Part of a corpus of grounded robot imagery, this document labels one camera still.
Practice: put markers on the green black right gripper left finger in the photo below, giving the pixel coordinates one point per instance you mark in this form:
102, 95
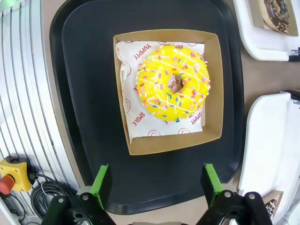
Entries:
102, 185

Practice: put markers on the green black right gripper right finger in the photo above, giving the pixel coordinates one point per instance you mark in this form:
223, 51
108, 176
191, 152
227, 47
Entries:
211, 185

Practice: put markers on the printed paper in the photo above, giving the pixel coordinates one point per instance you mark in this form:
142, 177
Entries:
138, 126

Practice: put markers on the cardboard box of yellow donut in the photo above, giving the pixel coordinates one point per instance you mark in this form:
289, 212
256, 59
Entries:
214, 93

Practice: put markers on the yellow sprinkled donut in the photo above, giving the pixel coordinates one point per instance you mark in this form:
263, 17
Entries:
154, 89

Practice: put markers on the chocolate donut with colourful sprinkles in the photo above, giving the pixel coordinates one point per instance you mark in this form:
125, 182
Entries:
272, 207

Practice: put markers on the cardboard box of sprinkle donut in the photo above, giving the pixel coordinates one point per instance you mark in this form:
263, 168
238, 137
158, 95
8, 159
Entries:
280, 199

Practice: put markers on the black plastic serving tray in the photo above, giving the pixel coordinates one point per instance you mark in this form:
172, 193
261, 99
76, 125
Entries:
93, 93

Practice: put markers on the cardboard box of nut donut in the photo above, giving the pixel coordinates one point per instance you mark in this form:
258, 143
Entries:
255, 14

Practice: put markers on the chocolate donut with nuts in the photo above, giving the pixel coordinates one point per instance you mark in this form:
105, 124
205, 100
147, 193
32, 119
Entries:
281, 16

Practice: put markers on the large white display case base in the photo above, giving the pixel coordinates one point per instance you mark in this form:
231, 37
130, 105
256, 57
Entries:
269, 145

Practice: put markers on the yellow emergency stop box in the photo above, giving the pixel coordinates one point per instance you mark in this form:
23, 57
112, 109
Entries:
16, 173

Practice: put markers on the white slatted aluminium platform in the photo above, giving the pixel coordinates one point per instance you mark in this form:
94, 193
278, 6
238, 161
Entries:
23, 82

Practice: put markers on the small white display case base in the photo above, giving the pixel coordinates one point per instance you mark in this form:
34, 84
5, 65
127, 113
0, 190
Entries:
248, 35

